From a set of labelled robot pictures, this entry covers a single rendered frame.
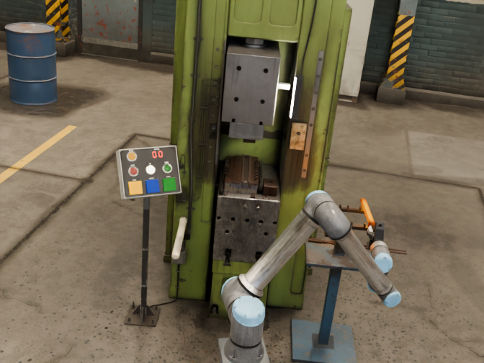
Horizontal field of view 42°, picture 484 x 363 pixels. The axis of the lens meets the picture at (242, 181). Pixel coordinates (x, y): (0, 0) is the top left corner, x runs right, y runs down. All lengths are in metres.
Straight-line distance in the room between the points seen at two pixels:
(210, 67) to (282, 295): 1.65
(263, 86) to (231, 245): 1.02
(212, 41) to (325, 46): 0.64
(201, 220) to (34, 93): 4.37
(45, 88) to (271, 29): 4.82
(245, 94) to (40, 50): 4.65
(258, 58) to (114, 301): 1.92
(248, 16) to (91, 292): 2.14
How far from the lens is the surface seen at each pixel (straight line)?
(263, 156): 4.23
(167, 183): 3.64
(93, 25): 10.46
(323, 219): 2.83
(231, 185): 3.79
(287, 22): 3.65
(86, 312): 4.30
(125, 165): 3.60
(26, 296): 4.50
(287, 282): 4.31
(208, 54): 3.68
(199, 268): 4.26
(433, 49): 9.61
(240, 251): 3.94
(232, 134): 3.67
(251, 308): 2.91
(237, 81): 3.57
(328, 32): 3.67
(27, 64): 7.95
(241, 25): 3.64
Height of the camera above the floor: 2.57
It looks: 25 degrees down
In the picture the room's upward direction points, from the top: 6 degrees clockwise
